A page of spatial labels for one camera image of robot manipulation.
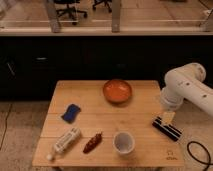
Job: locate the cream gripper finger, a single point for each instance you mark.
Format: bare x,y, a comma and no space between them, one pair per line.
167,117

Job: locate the blue sponge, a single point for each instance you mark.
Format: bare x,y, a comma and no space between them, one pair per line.
71,112

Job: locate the white tube bottle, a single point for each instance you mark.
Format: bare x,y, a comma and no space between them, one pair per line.
64,142

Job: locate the dark cabinet counter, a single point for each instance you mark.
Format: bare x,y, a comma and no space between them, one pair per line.
30,66

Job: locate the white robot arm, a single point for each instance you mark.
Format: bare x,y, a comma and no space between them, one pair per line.
185,82

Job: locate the white ceramic cup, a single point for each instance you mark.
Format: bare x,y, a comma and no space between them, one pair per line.
123,143

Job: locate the brown dried chili pepper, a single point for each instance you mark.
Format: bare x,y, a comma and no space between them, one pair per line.
92,143

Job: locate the orange ceramic bowl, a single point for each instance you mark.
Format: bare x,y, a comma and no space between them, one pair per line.
117,91

